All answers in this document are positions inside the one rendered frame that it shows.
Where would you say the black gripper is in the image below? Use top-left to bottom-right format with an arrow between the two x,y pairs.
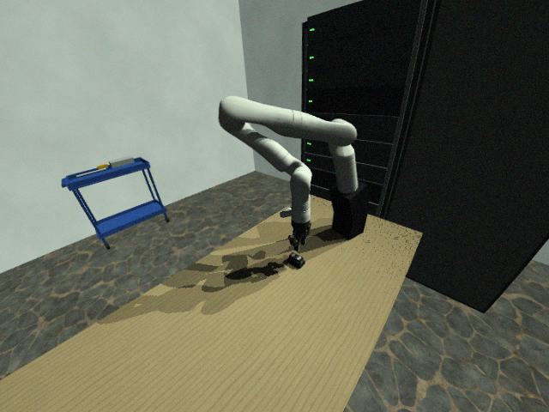
288,219 -> 311,251

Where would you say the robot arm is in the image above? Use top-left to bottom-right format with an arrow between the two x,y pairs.
219,96 -> 358,223

